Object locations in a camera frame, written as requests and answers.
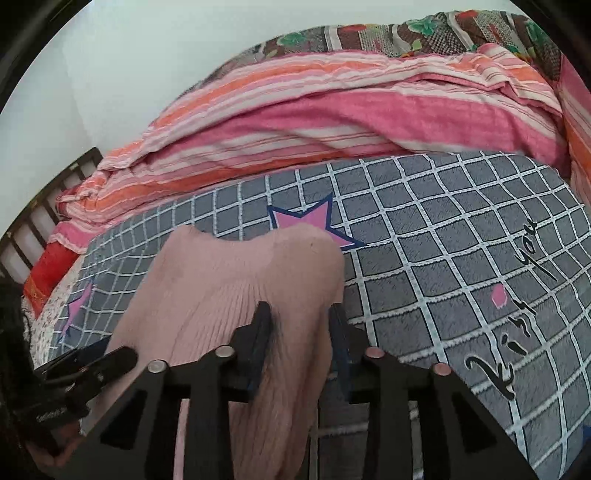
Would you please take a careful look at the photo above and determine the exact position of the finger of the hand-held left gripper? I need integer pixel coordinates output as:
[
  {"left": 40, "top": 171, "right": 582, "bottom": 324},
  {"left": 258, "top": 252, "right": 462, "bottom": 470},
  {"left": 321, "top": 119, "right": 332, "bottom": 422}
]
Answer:
[
  {"left": 34, "top": 347, "right": 112, "bottom": 377},
  {"left": 60, "top": 346, "right": 138, "bottom": 386}
]

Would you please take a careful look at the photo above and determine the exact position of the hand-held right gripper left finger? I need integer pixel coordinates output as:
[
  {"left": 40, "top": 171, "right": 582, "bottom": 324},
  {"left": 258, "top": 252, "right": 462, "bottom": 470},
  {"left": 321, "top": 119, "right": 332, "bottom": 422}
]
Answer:
[{"left": 76, "top": 302, "right": 273, "bottom": 480}]

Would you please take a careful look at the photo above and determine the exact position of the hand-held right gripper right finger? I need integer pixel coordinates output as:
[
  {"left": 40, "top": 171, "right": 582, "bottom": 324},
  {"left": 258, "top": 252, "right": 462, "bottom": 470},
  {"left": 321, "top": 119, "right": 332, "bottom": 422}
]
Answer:
[{"left": 329, "top": 302, "right": 539, "bottom": 480}]

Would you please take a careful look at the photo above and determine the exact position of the pink ribbed garment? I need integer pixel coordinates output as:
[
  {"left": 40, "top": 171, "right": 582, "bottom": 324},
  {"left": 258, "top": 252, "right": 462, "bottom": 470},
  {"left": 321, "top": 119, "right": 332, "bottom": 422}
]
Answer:
[{"left": 104, "top": 226, "right": 345, "bottom": 480}]

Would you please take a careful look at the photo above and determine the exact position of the person's left hand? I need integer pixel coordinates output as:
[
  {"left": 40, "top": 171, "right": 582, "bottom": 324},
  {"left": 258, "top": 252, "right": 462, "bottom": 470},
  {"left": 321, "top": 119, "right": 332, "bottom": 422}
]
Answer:
[{"left": 34, "top": 422, "right": 86, "bottom": 469}]

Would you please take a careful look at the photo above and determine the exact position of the white floral bed sheet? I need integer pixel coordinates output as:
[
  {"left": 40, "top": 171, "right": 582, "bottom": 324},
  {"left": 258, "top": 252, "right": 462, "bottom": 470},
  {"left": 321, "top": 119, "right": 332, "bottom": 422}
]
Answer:
[{"left": 27, "top": 263, "right": 93, "bottom": 370}]

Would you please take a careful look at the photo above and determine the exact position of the red cloth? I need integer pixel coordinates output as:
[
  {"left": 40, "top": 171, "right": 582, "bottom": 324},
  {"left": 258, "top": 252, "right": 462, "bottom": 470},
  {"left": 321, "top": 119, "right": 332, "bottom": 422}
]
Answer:
[{"left": 23, "top": 240, "right": 80, "bottom": 306}]

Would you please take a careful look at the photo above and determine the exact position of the grey checked blanket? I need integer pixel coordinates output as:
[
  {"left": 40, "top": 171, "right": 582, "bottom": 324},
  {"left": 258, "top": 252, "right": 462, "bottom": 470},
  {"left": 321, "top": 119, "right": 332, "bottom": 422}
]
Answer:
[{"left": 60, "top": 152, "right": 591, "bottom": 480}]

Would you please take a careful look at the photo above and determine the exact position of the dark wooden headboard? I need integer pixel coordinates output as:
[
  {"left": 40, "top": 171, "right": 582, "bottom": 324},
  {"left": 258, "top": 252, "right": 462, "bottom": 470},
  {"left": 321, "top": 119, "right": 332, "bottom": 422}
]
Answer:
[{"left": 0, "top": 148, "right": 105, "bottom": 283}]

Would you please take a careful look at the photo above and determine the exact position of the pink orange striped blanket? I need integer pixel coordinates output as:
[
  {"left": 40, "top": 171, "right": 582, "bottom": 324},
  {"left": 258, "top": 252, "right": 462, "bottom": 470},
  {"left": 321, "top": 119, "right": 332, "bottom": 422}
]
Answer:
[{"left": 48, "top": 44, "right": 591, "bottom": 254}]

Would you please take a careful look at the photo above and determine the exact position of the brown floral patterned pillow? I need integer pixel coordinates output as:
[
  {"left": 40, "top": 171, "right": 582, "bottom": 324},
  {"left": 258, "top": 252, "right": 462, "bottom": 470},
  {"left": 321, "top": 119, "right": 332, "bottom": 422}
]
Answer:
[{"left": 217, "top": 11, "right": 568, "bottom": 79}]

